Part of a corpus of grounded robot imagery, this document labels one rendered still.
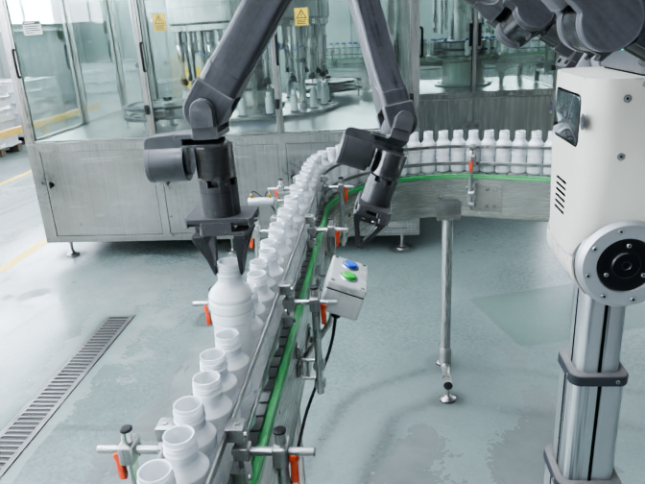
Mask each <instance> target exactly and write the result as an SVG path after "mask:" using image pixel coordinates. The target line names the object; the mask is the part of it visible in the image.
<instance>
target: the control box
mask: <svg viewBox="0 0 645 484"><path fill-rule="evenodd" d="M346 260H348V259H345V258H342V257H339V256H336V255H333V257H332V260H331V264H330V266H329V269H328V272H327V275H326V278H325V281H324V286H323V290H322V298H321V300H337V302H338V304H337V305H328V306H327V308H326V310H325V311H326V312H329V318H328V320H327V322H326V325H324V326H323V328H322V329H321V335H322V339H323V337H324V336H325V334H326V333H327V332H328V331H329V329H330V328H331V326H332V325H333V328H332V334H331V339H330V343H329V347H328V351H327V354H326V357H325V366H326V363H327V361H328V358H329V355H330V352H331V349H332V345H333V341H334V336H335V331H336V324H337V319H339V318H340V317H341V316H342V317H345V318H348V319H351V320H354V321H356V320H357V317H358V314H359V312H360V309H361V306H362V304H363V301H364V298H365V296H366V294H367V278H368V266H367V265H364V264H361V263H358V262H356V263H357V265H358V267H357V269H352V268H349V267H347V266H346V265H345V264H344V262H345V261H346ZM344 271H350V272H352V273H354V274H355V275H356V276H357V279H356V280H352V279H348V278H345V277H344V276H343V272H344ZM313 351H314V341H313V342H312V343H311V345H310V346H309V348H308V349H307V350H305V345H304V346H303V349H302V353H301V357H302V358H309V357H310V355H311V354H312V352H313ZM301 368H302V375H304V374H305V369H306V362H301ZM316 390H317V389H316V388H315V386H314V388H313V391H312V394H311V396H310V399H309V401H308V403H307V406H306V409H305V413H304V416H303V420H302V424H301V428H300V433H299V440H298V444H297V447H300V444H301V439H302V435H303V430H304V427H305V422H306V418H307V415H308V411H309V408H310V405H311V402H312V399H313V397H314V395H315V392H316Z"/></svg>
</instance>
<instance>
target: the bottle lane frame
mask: <svg viewBox="0 0 645 484"><path fill-rule="evenodd" d="M328 214H329V213H328V209H325V210H324V212H323V215H322V220H321V223H320V225H319V227H320V228H327V224H328V219H327V218H328ZM316 242H317V245H316V248H313V251H312V254H311V256H310V260H309V264H308V267H307V271H306V273H305V278H304V281H303V285H302V287H301V291H299V292H300V294H299V298H298V299H299V300H309V299H310V295H311V293H310V286H311V285H318V278H320V280H321V289H323V286H324V281H325V278H321V277H320V276H319V275H317V263H319V265H320V274H322V275H327V271H328V266H329V261H330V257H328V242H327V232H318V234H317V237H316ZM295 318H296V322H295V323H294V325H293V326H291V327H290V328H289V334H288V337H287V341H286V344H285V347H282V348H284V351H283V354H282V356H281V357H280V358H281V361H280V364H279V367H278V371H277V374H276V378H272V379H274V380H275V384H274V387H273V390H272V391H270V392H271V397H270V400H269V402H268V403H263V404H267V405H268V407H267V411H266V414H265V417H259V418H263V424H262V427H261V430H260V431H258V432H256V433H259V437H258V441H257V444H256V446H257V447H272V446H273V444H274V440H275V439H274V433H273V429H274V428H275V427H276V426H279V425H282V426H285V427H286V435H289V437H290V445H291V446H292V445H293V441H294V436H295V431H296V426H297V421H298V416H299V409H300V404H301V399H302V394H303V389H304V384H305V380H303V379H302V378H301V377H298V366H297V365H298V361H299V364H300V365H301V361H300V360H299V359H297V355H296V344H297V343H299V346H300V350H299V352H300V356H301V353H302V349H303V346H304V345H305V350H306V340H307V335H308V331H309V329H311V328H312V331H313V322H312V312H310V306H309V305H296V311H295ZM251 468H252V480H251V481H250V484H278V478H277V469H276V468H274V466H273V456H253V457H252V461H251Z"/></svg>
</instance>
